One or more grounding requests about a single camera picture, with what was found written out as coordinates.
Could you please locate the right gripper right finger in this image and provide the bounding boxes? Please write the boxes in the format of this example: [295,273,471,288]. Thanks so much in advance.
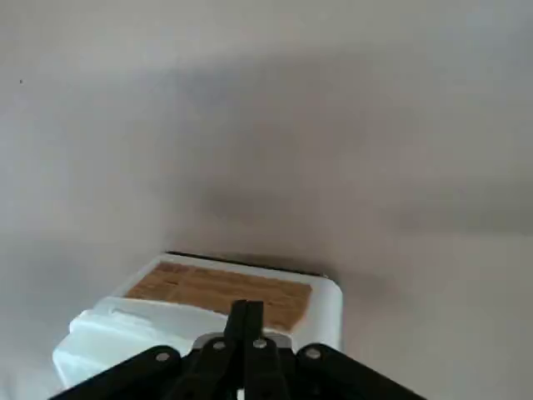
[246,299,420,400]

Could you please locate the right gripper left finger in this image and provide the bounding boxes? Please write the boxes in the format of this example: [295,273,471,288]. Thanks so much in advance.
[47,299,250,400]

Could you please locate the white plastic preservation box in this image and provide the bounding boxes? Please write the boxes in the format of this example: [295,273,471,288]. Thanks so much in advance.
[93,251,345,355]

